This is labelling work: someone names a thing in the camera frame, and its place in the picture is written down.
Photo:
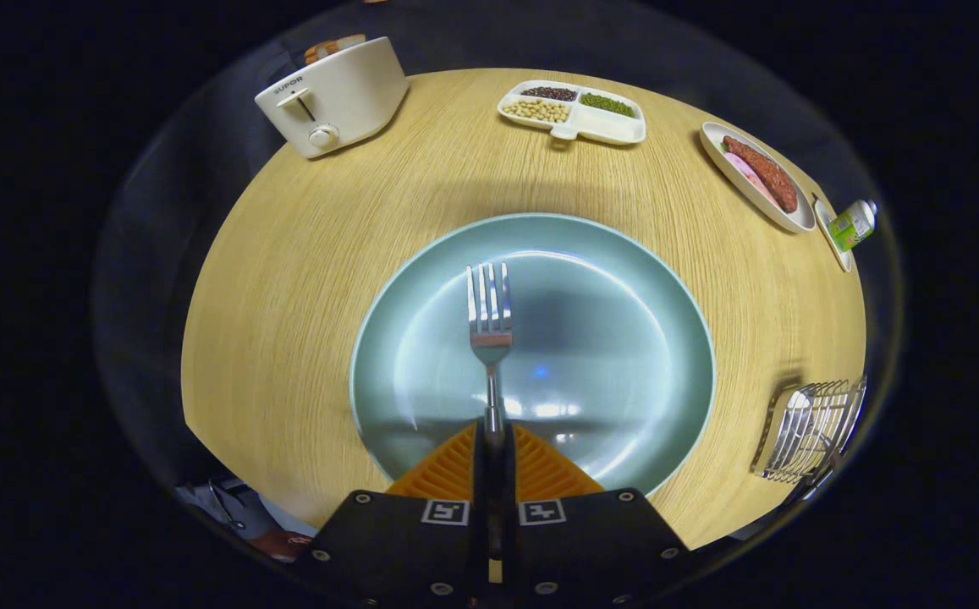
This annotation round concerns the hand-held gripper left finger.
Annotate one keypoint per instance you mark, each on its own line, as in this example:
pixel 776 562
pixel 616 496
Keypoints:
pixel 481 474

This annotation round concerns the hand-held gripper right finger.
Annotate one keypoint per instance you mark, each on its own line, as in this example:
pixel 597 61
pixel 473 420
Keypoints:
pixel 508 474

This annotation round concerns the light blue plate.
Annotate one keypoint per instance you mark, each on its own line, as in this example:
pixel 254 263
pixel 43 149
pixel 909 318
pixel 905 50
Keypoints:
pixel 607 338

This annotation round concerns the metal cutlery rack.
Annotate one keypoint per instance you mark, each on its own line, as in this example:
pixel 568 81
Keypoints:
pixel 811 444

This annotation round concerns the white divided tray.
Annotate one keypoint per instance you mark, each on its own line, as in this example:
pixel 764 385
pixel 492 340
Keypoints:
pixel 607 125

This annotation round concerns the pile of yellow soybeans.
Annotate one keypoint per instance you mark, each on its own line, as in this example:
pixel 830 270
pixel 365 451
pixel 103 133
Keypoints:
pixel 536 110

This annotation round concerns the pink ham slice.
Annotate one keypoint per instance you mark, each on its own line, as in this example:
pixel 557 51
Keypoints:
pixel 736 167
pixel 758 188

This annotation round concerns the pile of green beans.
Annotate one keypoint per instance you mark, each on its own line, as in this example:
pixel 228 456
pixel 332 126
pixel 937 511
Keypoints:
pixel 607 105

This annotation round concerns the pile of dark beans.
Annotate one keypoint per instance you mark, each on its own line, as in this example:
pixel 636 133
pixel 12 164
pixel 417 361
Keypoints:
pixel 549 93

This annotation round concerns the white round food plate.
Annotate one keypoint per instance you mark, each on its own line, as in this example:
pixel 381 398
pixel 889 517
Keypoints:
pixel 798 222

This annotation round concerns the brown meat steak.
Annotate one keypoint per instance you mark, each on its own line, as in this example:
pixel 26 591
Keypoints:
pixel 764 173

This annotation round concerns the white coaster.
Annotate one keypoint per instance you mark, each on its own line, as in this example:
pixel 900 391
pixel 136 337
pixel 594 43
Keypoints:
pixel 832 245

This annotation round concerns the white toaster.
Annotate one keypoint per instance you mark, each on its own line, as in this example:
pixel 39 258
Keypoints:
pixel 354 93

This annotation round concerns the green label drink bottle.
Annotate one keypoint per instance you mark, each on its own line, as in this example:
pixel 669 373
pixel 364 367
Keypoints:
pixel 851 227

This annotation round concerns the brown toast slice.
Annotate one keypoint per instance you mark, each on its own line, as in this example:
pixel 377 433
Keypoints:
pixel 350 41
pixel 321 52

